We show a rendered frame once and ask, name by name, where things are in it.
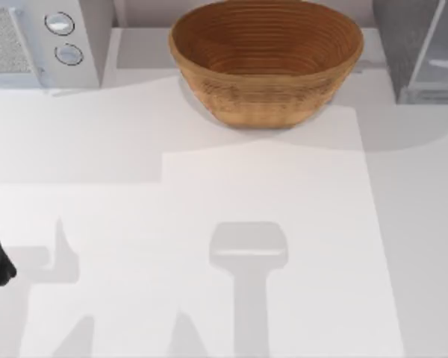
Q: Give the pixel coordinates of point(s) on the brown woven basket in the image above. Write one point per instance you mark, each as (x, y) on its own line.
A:
(265, 74)

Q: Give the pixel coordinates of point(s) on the pale microwave oven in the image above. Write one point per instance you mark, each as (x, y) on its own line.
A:
(86, 44)

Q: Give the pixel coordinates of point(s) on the round microwave knob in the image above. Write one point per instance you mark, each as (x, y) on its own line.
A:
(69, 53)
(59, 23)

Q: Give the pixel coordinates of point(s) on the grey cabinet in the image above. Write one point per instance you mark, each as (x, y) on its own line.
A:
(407, 48)

